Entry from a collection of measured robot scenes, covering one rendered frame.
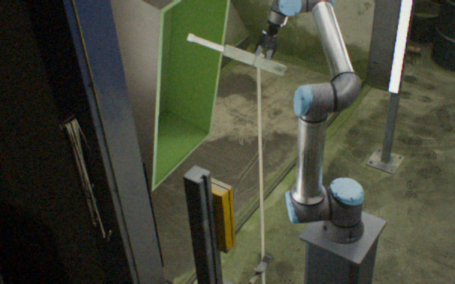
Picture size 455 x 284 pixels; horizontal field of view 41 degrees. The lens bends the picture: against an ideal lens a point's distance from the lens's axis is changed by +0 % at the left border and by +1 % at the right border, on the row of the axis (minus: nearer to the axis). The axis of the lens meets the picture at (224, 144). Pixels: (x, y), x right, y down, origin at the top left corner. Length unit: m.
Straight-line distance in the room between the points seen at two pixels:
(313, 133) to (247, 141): 1.98
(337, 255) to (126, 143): 1.15
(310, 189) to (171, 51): 1.38
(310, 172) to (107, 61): 1.00
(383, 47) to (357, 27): 0.25
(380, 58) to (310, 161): 2.45
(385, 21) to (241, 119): 1.28
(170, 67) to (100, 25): 1.75
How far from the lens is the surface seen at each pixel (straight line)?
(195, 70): 3.53
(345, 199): 2.68
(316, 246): 2.85
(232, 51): 2.82
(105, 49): 1.98
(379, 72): 4.90
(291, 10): 2.69
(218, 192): 1.78
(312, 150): 2.44
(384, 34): 4.73
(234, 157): 4.20
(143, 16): 2.68
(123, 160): 2.22
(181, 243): 3.68
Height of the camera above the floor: 2.79
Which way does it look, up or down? 39 degrees down
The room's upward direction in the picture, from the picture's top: 4 degrees counter-clockwise
